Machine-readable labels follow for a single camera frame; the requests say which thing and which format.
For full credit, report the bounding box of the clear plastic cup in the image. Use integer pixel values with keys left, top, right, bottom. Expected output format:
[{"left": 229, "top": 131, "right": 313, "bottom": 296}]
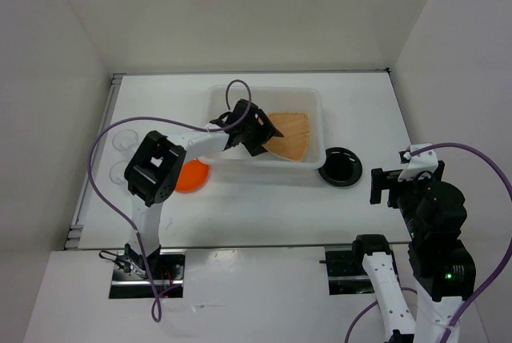
[
  {"left": 112, "top": 129, "right": 139, "bottom": 154},
  {"left": 109, "top": 160, "right": 129, "bottom": 185}
]

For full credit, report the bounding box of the right metal base mount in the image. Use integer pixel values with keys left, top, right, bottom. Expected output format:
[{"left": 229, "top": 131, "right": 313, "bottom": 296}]
[{"left": 319, "top": 245, "right": 374, "bottom": 296}]

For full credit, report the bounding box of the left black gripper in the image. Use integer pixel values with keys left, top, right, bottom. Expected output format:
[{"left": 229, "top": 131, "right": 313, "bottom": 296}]
[{"left": 241, "top": 109, "right": 283, "bottom": 157}]

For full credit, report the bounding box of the left metal base mount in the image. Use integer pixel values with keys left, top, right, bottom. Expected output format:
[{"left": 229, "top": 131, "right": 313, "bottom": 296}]
[{"left": 106, "top": 249, "right": 186, "bottom": 300}]

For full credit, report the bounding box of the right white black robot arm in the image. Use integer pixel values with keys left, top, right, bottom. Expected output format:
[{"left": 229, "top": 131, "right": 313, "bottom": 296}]
[{"left": 350, "top": 167, "right": 476, "bottom": 342}]

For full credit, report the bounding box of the black round plate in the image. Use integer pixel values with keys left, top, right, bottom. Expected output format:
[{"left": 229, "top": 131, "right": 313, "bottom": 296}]
[{"left": 318, "top": 147, "right": 363, "bottom": 188}]

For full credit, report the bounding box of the woven triangular bamboo plate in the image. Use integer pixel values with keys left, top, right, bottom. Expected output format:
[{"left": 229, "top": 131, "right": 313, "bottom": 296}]
[{"left": 263, "top": 112, "right": 310, "bottom": 162}]

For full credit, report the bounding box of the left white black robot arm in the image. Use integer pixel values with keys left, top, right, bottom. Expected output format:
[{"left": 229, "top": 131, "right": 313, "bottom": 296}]
[{"left": 124, "top": 99, "right": 283, "bottom": 279}]

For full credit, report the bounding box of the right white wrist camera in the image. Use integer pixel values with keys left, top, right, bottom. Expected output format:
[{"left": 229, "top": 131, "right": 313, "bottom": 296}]
[{"left": 398, "top": 143, "right": 438, "bottom": 182}]

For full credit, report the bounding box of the translucent plastic bin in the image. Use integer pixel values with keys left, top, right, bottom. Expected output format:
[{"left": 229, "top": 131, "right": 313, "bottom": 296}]
[{"left": 200, "top": 86, "right": 326, "bottom": 186}]

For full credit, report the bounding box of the metal base mount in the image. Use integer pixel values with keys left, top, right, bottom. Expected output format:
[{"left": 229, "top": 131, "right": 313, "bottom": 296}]
[
  {"left": 106, "top": 249, "right": 186, "bottom": 300},
  {"left": 319, "top": 245, "right": 374, "bottom": 296}
]

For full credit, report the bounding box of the orange round plate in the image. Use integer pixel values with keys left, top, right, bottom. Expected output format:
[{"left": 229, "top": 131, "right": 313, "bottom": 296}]
[{"left": 175, "top": 159, "right": 210, "bottom": 193}]

